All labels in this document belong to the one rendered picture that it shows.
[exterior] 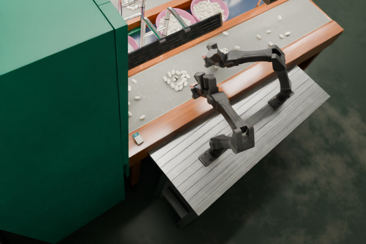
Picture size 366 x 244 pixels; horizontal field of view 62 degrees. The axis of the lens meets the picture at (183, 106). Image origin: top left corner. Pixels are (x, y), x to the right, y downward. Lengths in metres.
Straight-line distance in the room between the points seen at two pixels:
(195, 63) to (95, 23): 1.32
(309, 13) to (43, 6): 2.12
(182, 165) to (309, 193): 1.31
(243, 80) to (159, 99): 0.53
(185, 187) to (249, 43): 1.04
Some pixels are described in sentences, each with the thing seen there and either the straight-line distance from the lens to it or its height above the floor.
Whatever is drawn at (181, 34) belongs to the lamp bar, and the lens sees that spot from 1.56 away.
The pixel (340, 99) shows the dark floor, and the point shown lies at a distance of 3.24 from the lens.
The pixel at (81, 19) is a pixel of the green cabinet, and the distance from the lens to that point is 0.66.
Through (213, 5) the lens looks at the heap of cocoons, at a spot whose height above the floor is 0.74.
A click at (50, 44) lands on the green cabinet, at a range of 0.63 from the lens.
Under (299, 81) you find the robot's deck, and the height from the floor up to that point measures 0.67.
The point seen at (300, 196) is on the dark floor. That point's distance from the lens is 2.65.
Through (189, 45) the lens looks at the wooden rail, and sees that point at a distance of 1.96.
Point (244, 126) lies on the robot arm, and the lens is 1.37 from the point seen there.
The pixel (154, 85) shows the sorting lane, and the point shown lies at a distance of 1.79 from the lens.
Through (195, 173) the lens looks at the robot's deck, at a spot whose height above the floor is 0.67.
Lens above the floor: 2.27
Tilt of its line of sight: 61 degrees down
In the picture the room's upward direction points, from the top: 19 degrees clockwise
